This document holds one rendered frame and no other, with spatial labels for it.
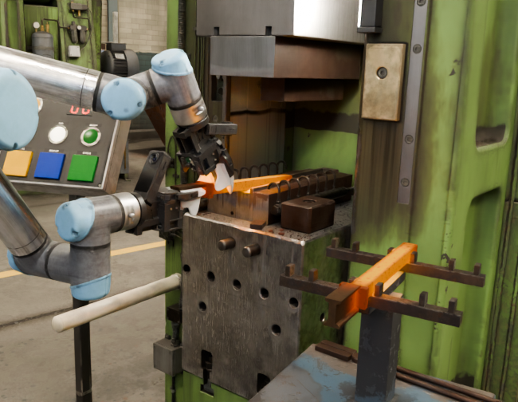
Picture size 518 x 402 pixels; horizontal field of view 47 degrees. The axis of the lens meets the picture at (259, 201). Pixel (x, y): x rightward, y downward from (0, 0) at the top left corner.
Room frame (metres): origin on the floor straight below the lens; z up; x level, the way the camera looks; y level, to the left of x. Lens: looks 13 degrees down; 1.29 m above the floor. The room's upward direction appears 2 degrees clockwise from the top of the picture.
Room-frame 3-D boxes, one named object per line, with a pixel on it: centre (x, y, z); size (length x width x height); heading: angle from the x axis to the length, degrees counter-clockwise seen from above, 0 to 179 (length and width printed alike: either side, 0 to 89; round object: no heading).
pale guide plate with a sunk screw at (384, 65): (1.39, -0.27, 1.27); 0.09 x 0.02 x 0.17; 53
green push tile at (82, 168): (1.60, 0.48, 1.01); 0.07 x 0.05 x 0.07; 78
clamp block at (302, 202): (1.42, -0.12, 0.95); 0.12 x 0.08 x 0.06; 143
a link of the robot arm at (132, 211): (1.15, 0.27, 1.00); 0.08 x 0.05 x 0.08; 53
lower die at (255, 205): (1.65, -0.07, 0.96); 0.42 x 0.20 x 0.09; 143
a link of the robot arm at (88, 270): (1.09, 0.33, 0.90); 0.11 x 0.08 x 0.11; 66
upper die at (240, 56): (1.65, -0.07, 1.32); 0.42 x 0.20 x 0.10; 143
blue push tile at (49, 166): (1.62, 0.58, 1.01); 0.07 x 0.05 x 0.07; 78
